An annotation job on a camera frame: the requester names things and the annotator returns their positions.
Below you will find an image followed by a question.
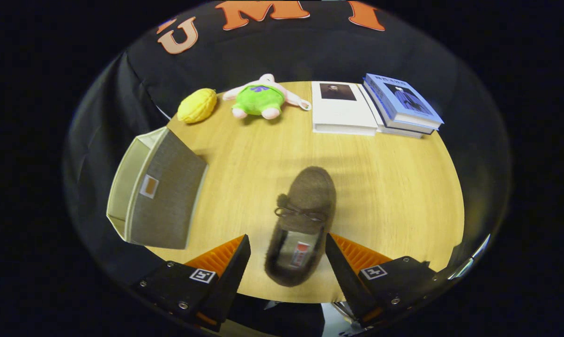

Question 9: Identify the blue and white book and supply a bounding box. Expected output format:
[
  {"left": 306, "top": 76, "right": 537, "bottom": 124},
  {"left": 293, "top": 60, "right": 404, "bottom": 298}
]
[{"left": 360, "top": 84, "right": 425, "bottom": 139}]

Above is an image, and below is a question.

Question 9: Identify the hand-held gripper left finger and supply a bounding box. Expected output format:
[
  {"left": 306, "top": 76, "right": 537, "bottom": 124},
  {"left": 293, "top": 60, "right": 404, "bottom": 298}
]
[{"left": 130, "top": 234, "right": 252, "bottom": 333}]

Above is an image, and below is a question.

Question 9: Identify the chrome metal bar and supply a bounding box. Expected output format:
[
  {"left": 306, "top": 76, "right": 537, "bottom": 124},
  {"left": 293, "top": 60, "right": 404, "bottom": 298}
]
[{"left": 448, "top": 233, "right": 491, "bottom": 281}]

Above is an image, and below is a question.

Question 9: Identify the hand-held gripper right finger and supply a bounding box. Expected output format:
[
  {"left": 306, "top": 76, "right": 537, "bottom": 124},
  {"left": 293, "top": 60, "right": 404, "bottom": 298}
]
[{"left": 325, "top": 233, "right": 446, "bottom": 324}]

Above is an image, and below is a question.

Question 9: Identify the beige fabric storage box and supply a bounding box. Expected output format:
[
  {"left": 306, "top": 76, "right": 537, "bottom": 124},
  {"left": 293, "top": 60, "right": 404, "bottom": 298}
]
[{"left": 106, "top": 125, "right": 208, "bottom": 250}]

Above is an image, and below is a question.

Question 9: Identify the brown suede shoe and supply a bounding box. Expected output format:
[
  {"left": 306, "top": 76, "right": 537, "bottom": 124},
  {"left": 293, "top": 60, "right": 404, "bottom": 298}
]
[{"left": 264, "top": 166, "right": 337, "bottom": 287}]

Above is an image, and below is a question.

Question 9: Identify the yellow knitted plush ball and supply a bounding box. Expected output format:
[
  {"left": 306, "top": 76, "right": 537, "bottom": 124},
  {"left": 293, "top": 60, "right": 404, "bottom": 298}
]
[{"left": 177, "top": 88, "right": 218, "bottom": 124}]

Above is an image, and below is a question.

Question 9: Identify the pink starfish plush toy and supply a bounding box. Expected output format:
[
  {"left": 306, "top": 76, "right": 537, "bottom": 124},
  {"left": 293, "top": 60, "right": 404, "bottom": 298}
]
[{"left": 223, "top": 73, "right": 312, "bottom": 120}]

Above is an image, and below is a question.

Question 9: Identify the blue cover book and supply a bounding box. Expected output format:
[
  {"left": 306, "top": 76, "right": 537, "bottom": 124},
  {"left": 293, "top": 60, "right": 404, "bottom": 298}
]
[{"left": 363, "top": 73, "right": 445, "bottom": 132}]

